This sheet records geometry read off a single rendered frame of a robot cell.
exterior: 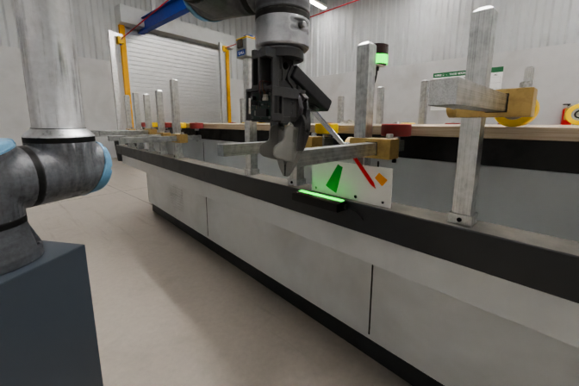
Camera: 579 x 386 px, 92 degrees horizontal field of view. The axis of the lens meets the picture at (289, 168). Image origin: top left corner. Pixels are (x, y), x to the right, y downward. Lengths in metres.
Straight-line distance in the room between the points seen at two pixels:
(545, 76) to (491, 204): 7.03
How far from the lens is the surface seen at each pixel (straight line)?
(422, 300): 1.06
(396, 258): 0.80
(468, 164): 0.66
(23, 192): 0.85
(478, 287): 0.75
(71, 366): 1.01
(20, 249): 0.86
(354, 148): 0.64
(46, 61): 0.91
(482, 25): 0.68
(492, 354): 1.07
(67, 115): 0.90
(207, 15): 0.59
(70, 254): 0.89
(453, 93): 0.37
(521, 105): 0.64
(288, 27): 0.47
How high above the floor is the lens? 0.91
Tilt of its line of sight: 10 degrees down
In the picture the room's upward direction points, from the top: straight up
